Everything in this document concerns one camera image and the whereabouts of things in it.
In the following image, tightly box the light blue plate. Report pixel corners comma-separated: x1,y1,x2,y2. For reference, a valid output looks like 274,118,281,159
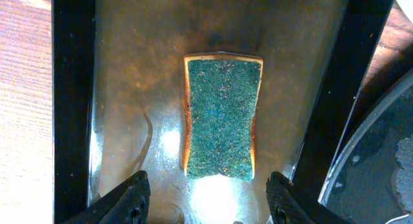
396,0,413,16

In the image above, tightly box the black rectangular tray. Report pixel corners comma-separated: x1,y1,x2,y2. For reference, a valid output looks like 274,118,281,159
52,0,394,223

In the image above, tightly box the green and yellow sponge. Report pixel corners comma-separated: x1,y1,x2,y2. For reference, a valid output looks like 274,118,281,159
181,52,264,182

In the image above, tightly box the black round tray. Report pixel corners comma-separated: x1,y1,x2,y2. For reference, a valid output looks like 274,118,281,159
319,72,412,223

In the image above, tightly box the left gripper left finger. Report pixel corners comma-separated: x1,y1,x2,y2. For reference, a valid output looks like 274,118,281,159
64,170,151,224

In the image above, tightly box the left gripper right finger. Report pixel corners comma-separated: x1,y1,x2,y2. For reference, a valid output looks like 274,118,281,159
266,171,350,224

